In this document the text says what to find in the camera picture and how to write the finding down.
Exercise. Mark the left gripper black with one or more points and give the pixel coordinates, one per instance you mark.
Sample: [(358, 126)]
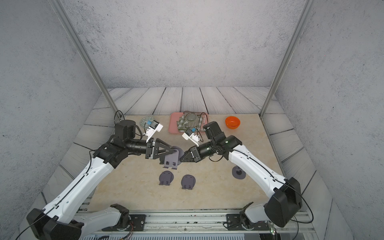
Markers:
[(152, 149)]

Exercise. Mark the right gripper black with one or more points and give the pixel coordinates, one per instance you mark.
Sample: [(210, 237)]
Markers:
[(197, 154)]

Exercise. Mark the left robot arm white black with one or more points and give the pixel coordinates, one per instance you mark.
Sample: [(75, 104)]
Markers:
[(58, 220)]

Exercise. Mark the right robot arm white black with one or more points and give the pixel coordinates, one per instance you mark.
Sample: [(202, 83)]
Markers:
[(285, 196)]

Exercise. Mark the pink tray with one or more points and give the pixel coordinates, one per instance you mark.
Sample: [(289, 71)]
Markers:
[(173, 129)]

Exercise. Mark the green checkered cloth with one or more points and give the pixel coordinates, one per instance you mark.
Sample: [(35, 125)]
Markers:
[(181, 121)]

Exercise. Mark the green patterned dish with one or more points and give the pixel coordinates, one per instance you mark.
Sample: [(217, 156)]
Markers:
[(144, 122)]

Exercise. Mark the striped ceramic cup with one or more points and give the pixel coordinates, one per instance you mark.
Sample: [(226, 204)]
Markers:
[(191, 121)]

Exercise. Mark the orange bowl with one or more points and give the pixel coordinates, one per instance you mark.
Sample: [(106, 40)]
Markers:
[(232, 122)]

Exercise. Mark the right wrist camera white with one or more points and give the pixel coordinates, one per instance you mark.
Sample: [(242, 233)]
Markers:
[(191, 134)]

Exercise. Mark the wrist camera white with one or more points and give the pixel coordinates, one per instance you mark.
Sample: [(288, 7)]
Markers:
[(153, 127), (191, 134)]

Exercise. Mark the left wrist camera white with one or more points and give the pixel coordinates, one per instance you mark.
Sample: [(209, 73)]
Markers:
[(153, 127)]

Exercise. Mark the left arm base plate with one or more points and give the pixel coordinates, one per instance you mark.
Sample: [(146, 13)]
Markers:
[(136, 222)]

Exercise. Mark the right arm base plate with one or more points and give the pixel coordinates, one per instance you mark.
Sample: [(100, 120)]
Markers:
[(240, 222)]

